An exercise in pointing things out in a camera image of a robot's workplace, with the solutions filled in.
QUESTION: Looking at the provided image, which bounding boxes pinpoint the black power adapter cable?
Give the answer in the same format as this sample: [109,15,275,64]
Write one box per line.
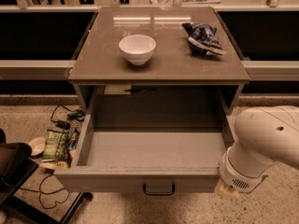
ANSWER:
[50,104,86,131]

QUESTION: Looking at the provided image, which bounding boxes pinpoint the green chip bag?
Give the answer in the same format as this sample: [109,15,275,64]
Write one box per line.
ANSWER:
[42,130,68,161]

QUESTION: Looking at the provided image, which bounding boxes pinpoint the white bowl on floor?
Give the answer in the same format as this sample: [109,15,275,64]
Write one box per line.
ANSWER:
[28,136,46,156]

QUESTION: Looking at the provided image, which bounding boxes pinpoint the black cable on floor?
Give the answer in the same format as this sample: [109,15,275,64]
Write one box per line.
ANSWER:
[19,173,71,210]

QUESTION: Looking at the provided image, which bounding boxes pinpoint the grey top drawer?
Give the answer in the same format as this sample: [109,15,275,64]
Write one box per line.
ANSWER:
[55,86,234,195]

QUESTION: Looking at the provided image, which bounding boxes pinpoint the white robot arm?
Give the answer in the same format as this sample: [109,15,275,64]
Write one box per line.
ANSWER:
[215,105,299,198]

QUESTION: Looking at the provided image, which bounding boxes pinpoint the yellow snack bag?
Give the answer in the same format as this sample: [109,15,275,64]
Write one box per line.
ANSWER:
[40,161,68,170]

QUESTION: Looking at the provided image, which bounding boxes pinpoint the grey drawer cabinet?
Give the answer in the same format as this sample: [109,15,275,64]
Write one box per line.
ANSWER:
[67,6,251,117]

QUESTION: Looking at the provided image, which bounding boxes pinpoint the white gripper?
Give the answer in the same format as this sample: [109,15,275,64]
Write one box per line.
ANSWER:
[214,140,277,199]

